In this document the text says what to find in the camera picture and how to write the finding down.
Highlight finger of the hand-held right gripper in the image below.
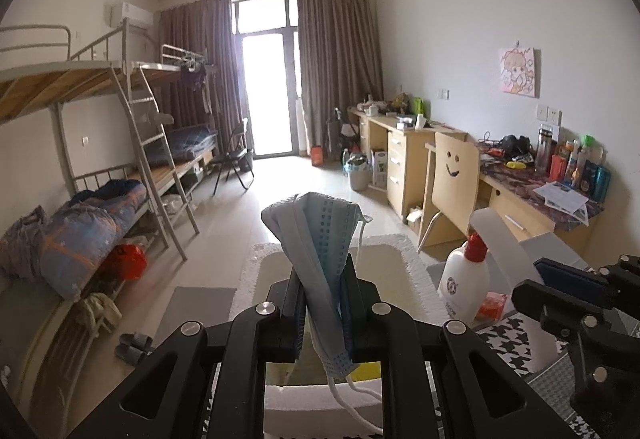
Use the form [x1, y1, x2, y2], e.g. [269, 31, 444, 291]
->
[532, 258, 618, 310]
[511, 280, 588, 337]

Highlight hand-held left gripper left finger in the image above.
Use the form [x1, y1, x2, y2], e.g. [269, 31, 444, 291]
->
[67, 276, 307, 439]

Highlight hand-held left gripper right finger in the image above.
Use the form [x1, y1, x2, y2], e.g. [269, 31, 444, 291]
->
[342, 259, 576, 439]

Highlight blue face mask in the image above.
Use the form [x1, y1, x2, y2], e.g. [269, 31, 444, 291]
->
[261, 192, 375, 422]

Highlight white foam box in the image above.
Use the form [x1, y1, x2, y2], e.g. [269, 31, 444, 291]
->
[230, 234, 443, 439]

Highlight houndstooth tablecloth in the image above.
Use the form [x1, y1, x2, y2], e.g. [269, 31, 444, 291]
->
[472, 239, 640, 439]

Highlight orange snack packet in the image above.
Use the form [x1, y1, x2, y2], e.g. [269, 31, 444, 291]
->
[475, 291, 511, 322]

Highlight printed papers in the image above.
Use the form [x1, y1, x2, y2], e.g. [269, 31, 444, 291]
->
[532, 180, 591, 225]

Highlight wooden desk with marbled top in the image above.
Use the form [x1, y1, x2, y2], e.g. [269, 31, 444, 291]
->
[425, 142, 606, 260]

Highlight group of bottles on desk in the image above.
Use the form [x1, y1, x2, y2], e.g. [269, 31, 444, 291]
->
[536, 126, 612, 200]

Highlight grey waste bin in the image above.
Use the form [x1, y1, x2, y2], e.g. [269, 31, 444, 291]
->
[347, 158, 373, 191]

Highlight black headphones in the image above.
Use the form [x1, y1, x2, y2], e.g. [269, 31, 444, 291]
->
[500, 134, 533, 156]

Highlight white carton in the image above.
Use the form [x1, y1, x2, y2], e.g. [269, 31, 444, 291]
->
[371, 148, 390, 191]

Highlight grey slipper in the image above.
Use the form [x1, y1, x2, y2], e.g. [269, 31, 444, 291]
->
[114, 344, 148, 365]
[120, 331, 156, 352]

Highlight wooden chair with smiley face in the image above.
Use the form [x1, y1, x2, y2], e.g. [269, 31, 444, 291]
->
[417, 132, 482, 254]

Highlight wooden desk with drawers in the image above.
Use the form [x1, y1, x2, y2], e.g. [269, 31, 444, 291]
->
[347, 106, 470, 222]

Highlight black folding chair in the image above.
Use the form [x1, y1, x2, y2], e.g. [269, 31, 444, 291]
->
[212, 118, 256, 196]

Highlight red plastic bag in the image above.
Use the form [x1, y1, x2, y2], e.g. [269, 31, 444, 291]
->
[102, 243, 149, 282]

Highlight dark blue bedding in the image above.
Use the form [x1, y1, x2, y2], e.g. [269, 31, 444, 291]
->
[145, 123, 219, 166]

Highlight glass balcony door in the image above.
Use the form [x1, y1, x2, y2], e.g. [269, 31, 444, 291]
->
[231, 0, 303, 159]

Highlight blue patterned quilt bundle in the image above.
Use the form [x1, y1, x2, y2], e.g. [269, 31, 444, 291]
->
[0, 179, 148, 302]

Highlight metal bunk ladder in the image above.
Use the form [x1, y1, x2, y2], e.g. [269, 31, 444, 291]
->
[111, 62, 201, 261]

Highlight grey-brown curtain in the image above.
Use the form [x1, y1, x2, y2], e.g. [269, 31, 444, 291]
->
[296, 0, 385, 160]
[159, 0, 246, 155]

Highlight dark hanging clothes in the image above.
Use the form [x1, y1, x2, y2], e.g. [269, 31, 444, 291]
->
[179, 62, 213, 115]

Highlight white air conditioner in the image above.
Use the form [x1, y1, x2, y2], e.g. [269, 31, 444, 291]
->
[107, 2, 155, 27]

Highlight white double wall socket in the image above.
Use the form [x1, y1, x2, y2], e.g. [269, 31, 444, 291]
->
[536, 104, 562, 126]

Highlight pink wall picture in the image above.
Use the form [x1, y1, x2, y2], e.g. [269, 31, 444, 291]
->
[497, 46, 542, 98]

